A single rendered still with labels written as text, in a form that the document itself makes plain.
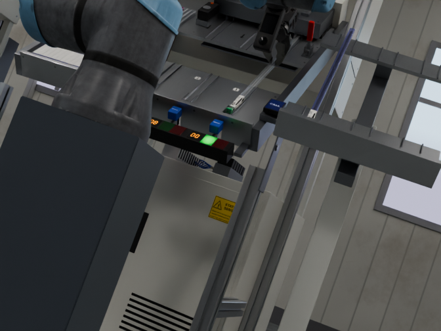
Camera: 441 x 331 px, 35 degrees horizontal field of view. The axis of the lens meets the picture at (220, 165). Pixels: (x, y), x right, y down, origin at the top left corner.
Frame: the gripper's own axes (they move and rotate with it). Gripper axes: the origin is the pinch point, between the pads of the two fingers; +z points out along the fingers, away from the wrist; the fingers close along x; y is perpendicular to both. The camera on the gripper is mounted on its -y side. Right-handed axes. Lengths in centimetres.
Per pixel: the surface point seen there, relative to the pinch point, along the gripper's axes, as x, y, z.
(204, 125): 4.0, -33.4, -5.5
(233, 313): -14, -58, 32
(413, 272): -47, 158, 304
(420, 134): -22, 235, 248
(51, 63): 48, -32, -9
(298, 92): -10.0, -6.5, 1.8
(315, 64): -10.0, 5.8, 1.9
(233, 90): 3.7, -17.8, -3.6
